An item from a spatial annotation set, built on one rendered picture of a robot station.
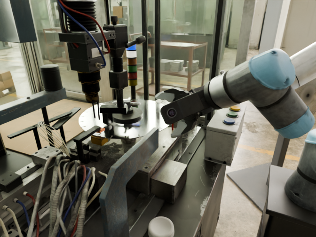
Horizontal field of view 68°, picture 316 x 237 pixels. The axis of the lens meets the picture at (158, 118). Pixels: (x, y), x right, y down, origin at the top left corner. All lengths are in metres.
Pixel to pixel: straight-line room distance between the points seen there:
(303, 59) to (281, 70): 0.20
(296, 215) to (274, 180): 0.15
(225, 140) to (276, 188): 0.23
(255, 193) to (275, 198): 1.14
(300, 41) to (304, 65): 3.06
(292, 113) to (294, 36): 3.19
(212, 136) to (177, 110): 0.39
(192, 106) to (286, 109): 0.19
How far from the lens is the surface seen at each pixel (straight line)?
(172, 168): 0.78
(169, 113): 0.52
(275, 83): 0.46
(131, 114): 0.81
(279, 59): 0.46
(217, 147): 0.91
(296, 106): 0.52
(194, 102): 0.54
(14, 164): 0.91
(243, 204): 1.91
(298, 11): 3.66
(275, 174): 0.97
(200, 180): 0.86
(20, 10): 0.67
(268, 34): 5.13
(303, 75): 0.65
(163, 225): 0.69
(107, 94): 1.45
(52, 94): 0.84
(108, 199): 0.51
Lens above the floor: 1.29
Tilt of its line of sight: 25 degrees down
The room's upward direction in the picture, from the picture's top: straight up
